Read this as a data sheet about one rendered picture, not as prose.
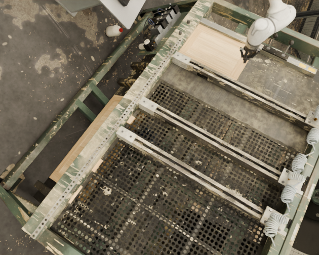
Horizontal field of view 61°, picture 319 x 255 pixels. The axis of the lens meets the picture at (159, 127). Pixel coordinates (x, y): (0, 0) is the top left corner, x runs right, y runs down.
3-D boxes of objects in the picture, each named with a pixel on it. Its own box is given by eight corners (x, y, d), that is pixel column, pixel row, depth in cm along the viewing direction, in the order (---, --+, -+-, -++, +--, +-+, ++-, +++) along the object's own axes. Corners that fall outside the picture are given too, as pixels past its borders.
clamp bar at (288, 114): (177, 55, 208) (179, 32, 186) (329, 130, 183) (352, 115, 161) (170, 64, 204) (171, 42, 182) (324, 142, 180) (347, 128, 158)
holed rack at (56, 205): (178, 39, 208) (178, 38, 207) (182, 40, 207) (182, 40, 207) (30, 236, 152) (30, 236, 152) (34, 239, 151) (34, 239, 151)
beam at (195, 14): (202, 2, 238) (204, -9, 228) (214, 7, 236) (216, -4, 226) (28, 230, 164) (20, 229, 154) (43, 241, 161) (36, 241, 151)
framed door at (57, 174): (115, 96, 251) (114, 94, 249) (156, 101, 212) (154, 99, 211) (50, 178, 220) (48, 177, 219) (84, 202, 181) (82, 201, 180)
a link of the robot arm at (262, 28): (252, 50, 159) (271, 38, 160) (260, 35, 144) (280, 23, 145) (242, 36, 162) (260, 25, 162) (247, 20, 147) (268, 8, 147)
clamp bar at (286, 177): (145, 99, 193) (143, 80, 171) (306, 187, 168) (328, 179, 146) (137, 110, 189) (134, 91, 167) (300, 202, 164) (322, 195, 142)
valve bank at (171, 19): (160, 1, 229) (182, -5, 212) (168, 15, 237) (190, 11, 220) (127, 40, 212) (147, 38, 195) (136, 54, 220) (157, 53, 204)
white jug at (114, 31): (109, 24, 262) (121, 22, 248) (115, 32, 268) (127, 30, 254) (103, 31, 259) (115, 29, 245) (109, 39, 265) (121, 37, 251)
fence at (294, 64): (201, 20, 222) (202, 17, 218) (314, 72, 202) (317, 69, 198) (198, 25, 220) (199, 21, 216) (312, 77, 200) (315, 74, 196)
